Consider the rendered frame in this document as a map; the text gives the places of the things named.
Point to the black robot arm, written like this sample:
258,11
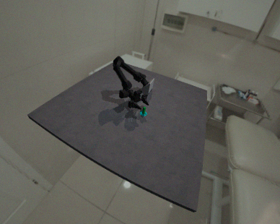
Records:
126,92

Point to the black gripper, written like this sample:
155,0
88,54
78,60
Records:
133,102

